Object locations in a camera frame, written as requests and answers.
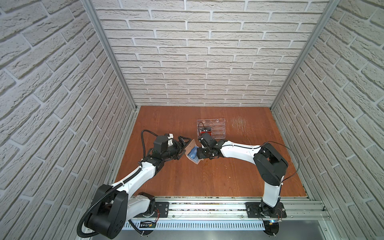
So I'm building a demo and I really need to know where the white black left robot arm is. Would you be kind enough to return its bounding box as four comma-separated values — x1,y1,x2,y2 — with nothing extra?
77,134,192,239

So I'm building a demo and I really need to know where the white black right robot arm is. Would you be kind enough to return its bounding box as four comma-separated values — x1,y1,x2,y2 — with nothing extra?
197,140,289,208

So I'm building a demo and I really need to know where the clear acrylic card organizer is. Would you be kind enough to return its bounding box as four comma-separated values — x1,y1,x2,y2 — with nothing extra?
197,119,226,140

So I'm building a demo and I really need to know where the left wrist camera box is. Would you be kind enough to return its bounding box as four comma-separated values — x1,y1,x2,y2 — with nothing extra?
153,134,174,154

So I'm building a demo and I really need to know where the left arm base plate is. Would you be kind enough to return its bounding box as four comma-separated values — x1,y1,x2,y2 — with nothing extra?
138,202,170,219

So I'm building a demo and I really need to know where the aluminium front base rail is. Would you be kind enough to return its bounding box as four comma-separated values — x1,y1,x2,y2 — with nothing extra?
122,197,331,231

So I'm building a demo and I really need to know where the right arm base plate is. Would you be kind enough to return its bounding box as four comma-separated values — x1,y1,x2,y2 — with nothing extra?
245,202,287,219

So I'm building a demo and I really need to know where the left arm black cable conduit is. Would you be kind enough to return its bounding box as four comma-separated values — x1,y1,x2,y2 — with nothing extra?
76,129,160,239

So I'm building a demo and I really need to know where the aluminium left frame rail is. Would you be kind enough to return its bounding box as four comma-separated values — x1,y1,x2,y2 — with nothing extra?
83,0,138,111

